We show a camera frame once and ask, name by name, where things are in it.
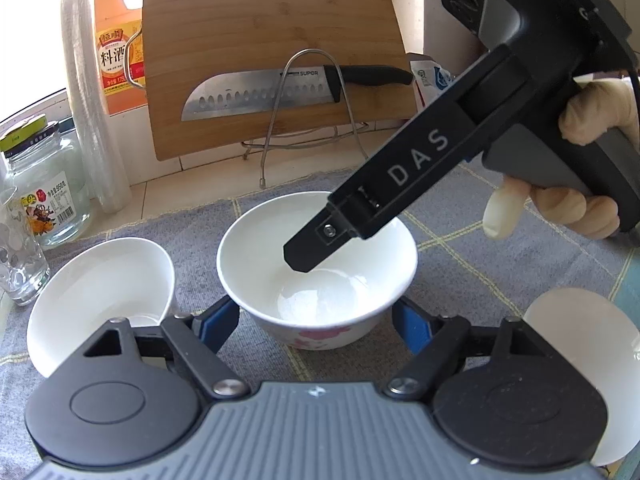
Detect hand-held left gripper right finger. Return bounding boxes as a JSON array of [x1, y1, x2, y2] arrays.
[[384, 297, 548, 401]]

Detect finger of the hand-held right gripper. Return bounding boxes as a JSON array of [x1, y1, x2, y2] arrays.
[[283, 205, 368, 275]]

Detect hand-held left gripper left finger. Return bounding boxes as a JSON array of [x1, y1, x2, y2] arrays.
[[80, 297, 251, 402]]

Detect white bowl with pink flowers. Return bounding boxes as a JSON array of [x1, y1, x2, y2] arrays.
[[216, 191, 419, 352]]

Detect large white fruit print plate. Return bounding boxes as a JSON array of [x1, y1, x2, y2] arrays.
[[522, 287, 635, 467]]

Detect person's right hand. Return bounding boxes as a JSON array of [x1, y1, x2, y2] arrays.
[[482, 79, 640, 241]]

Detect grey checked table cloth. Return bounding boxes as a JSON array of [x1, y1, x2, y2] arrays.
[[0, 162, 640, 480]]

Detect white and blue bag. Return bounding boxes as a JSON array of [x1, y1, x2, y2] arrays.
[[409, 52, 456, 108]]

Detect plain white bowl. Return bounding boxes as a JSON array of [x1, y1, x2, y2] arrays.
[[26, 237, 177, 378]]

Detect clear glass cup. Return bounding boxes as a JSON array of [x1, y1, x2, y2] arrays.
[[0, 187, 51, 307]]

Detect glass jar with yellow lid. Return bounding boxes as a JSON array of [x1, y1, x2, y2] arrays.
[[0, 115, 93, 247]]

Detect wooden cutting board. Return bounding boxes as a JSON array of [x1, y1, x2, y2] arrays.
[[142, 0, 418, 162]]

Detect stack of clear plastic cups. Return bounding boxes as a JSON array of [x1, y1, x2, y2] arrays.
[[61, 0, 132, 212]]

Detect orange cooking wine bottle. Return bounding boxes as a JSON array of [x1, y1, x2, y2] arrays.
[[94, 0, 151, 116]]

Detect metal wire rack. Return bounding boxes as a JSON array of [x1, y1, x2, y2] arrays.
[[125, 27, 371, 190]]

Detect black cable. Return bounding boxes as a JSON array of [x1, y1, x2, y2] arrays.
[[625, 52, 640, 93]]

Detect kitchen knife with black handle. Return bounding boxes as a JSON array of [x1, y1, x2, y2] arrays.
[[181, 64, 415, 122]]

